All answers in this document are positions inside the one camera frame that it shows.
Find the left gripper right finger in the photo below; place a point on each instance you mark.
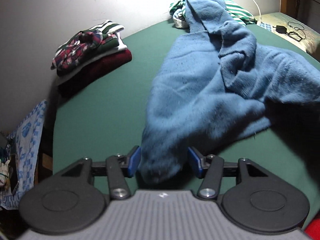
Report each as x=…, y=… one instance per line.
x=199, y=163

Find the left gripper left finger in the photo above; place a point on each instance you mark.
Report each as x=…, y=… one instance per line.
x=129, y=163

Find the blue knit sweater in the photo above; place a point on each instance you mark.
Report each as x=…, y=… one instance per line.
x=214, y=86

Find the green mat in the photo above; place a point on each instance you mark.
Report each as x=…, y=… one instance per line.
x=107, y=118

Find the dark red folded sweater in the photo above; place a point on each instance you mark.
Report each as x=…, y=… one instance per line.
x=87, y=74

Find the blue white patterned towel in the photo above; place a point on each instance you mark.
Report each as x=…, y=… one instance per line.
x=27, y=136

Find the plaid flannel shirt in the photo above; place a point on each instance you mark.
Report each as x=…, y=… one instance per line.
x=76, y=49

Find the green white striped folded shirt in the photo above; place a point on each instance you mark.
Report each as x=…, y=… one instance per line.
x=111, y=34

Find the green white striped crumpled shirt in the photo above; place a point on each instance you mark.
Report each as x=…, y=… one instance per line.
x=238, y=13

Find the black power adapter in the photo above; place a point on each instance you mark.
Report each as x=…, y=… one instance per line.
x=281, y=29

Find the pale patterned bed sheet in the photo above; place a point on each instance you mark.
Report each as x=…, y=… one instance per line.
x=298, y=33

